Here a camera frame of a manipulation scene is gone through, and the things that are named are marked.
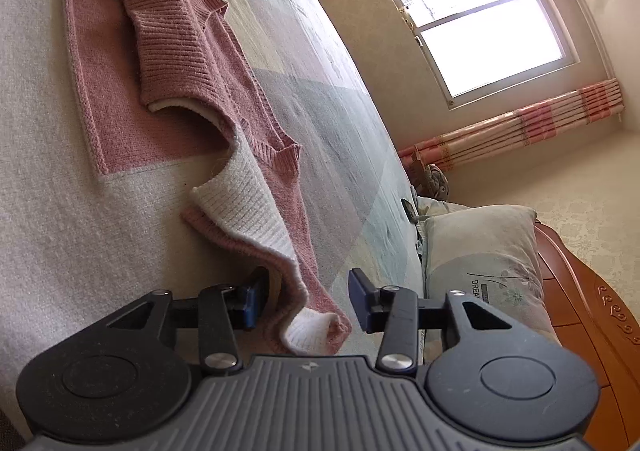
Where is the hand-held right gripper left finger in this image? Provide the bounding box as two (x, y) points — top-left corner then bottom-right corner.
(105, 266), (271, 377)

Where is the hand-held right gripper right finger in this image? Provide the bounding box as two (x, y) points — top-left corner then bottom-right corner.
(348, 267), (513, 377)

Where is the pink and white knit sweater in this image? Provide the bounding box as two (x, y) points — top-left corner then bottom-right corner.
(0, 0), (353, 427)

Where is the large flower print pillow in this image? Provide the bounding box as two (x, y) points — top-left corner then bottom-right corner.
(422, 205), (563, 367)

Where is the grey bundle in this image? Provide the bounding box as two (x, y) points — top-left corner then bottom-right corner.
(425, 164), (449, 202)

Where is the wooden nightstand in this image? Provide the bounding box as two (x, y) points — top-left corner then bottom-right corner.
(410, 151), (431, 193)

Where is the bed with patchwork sheet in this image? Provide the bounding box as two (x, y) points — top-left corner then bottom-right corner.
(170, 0), (426, 367)

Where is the pink striped curtain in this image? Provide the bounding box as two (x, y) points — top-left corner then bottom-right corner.
(399, 78), (627, 173)

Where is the wooden headboard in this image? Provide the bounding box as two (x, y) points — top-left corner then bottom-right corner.
(532, 221), (640, 451)

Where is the window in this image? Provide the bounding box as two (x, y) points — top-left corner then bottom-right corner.
(369, 0), (581, 107)

